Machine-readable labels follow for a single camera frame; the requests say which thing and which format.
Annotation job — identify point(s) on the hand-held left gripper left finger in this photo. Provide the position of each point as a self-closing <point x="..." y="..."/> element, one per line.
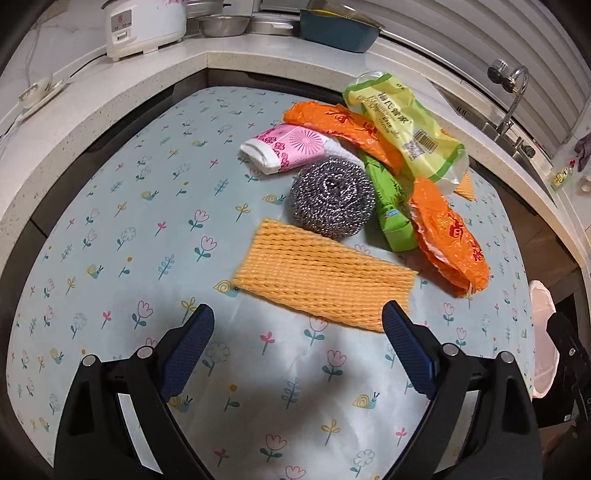
<point x="187" y="350"/>

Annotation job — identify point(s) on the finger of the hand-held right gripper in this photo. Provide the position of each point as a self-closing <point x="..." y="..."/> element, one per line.
<point x="572" y="364"/>

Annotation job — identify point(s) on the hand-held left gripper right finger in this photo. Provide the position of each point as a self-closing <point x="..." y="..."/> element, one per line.
<point x="408" y="350"/>

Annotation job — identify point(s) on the trash bin with white bag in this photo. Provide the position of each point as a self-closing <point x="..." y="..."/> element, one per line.
<point x="542" y="323"/>

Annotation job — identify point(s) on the large orange foam net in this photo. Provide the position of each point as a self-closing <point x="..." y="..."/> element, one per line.
<point x="318" y="272"/>

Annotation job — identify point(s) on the orange plastic bag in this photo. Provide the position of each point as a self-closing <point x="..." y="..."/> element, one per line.
<point x="341" y="122"/>
<point x="450" y="235"/>

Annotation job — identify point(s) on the green cardboard box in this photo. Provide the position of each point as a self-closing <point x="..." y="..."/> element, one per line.
<point x="392" y="217"/>

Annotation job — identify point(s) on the steel wool scrubber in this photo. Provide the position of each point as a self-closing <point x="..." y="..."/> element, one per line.
<point x="332" y="194"/>

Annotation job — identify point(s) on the pink tissue pack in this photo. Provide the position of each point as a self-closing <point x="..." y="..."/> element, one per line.
<point x="286" y="145"/>

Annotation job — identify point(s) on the yellow-green plastic bag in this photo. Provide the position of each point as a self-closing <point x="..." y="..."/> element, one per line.
<point x="397" y="120"/>

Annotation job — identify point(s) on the wooden base cabinet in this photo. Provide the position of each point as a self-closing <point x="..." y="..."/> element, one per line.
<point x="531" y="240"/>

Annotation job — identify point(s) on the green dish soap bottle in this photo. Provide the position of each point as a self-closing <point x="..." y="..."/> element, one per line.
<point x="561" y="176"/>

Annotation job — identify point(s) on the purple cloth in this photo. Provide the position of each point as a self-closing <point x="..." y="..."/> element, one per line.
<point x="583" y="150"/>

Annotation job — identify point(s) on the steel sink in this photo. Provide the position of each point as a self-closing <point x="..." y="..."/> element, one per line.
<point x="505" y="134"/>

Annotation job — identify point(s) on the chrome faucet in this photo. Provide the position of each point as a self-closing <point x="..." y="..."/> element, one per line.
<point x="517" y="99"/>

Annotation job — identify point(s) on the white power strip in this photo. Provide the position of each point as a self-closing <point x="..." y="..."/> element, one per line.
<point x="37" y="91"/>

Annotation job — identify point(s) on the speckled white kitchen counter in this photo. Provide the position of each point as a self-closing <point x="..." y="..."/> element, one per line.
<point x="231" y="50"/>

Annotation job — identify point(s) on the white window blinds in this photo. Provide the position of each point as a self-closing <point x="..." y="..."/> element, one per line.
<point x="461" y="37"/>

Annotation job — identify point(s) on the blue basin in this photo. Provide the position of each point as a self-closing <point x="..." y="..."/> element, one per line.
<point x="332" y="34"/>

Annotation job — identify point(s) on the steel bowl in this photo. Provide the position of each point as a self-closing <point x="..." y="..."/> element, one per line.
<point x="224" y="25"/>

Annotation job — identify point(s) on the white rice cooker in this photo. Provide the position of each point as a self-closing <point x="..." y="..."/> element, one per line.
<point x="143" y="23"/>

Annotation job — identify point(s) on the flat steel pan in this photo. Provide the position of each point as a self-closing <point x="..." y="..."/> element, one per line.
<point x="272" y="27"/>

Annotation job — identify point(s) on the steel basin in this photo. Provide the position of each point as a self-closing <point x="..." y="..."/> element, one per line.
<point x="346" y="11"/>

